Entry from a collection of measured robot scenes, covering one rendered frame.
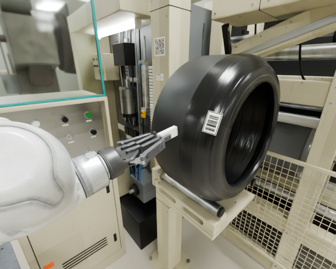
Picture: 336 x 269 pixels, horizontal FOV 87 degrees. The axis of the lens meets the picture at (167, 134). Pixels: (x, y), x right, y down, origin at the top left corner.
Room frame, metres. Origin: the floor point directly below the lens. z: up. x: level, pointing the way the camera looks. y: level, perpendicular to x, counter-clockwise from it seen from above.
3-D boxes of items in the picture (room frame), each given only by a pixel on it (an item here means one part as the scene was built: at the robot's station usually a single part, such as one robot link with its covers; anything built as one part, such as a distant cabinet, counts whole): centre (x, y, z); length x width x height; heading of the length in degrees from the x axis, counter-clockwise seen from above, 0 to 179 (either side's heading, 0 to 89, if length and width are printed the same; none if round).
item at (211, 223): (0.66, -0.09, 0.83); 0.36 x 0.09 x 0.06; 41
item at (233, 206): (0.75, -0.20, 0.80); 0.37 x 0.36 x 0.02; 131
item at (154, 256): (0.93, -0.01, 0.01); 0.27 x 0.27 x 0.02; 41
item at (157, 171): (0.88, -0.08, 0.90); 0.40 x 0.03 x 0.10; 131
